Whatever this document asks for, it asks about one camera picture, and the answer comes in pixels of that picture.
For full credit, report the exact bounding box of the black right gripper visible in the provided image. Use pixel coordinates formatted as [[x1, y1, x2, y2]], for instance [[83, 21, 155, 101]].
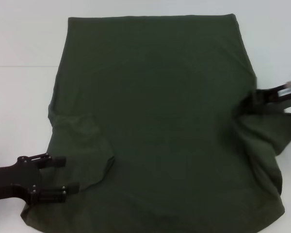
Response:
[[237, 84, 291, 116]]

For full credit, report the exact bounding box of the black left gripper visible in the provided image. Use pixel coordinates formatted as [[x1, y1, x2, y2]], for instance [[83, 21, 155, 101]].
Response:
[[0, 152, 81, 205]]

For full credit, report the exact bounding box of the dark green t-shirt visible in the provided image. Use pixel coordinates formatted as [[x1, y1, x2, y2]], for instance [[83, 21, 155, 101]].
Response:
[[19, 13, 291, 233]]

